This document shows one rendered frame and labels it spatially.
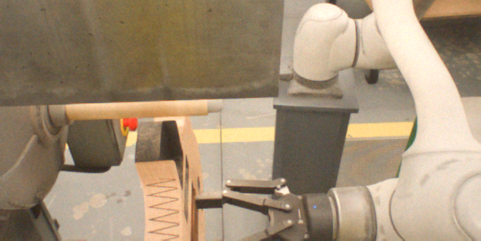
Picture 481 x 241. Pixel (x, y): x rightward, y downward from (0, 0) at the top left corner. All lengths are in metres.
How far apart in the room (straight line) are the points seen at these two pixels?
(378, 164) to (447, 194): 1.76
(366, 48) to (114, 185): 1.34
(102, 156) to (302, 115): 0.74
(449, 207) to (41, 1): 0.43
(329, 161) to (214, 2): 1.35
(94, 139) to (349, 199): 0.51
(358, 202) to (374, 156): 1.63
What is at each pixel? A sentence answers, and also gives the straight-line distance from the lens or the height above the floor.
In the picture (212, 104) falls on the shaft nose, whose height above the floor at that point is 1.26.
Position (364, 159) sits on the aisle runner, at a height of 0.00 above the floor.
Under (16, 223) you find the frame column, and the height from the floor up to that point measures 0.93.
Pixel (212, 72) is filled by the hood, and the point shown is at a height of 1.41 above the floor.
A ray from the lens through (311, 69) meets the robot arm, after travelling 1.42.
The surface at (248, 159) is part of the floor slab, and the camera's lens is 2.21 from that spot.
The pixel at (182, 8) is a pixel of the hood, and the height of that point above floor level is 1.47.
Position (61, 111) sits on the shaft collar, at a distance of 0.60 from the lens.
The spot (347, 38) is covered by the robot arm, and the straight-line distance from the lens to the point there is 1.39.
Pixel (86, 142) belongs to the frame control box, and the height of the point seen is 1.00.
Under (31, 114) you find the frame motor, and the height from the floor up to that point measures 1.28.
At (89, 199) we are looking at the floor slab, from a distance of 2.17.
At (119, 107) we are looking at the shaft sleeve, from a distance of 0.59.
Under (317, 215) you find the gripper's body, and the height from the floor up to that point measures 1.09.
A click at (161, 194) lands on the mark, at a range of 0.55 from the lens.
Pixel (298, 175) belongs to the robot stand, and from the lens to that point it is 1.70.
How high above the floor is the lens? 1.63
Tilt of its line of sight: 41 degrees down
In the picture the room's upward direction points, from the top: straight up
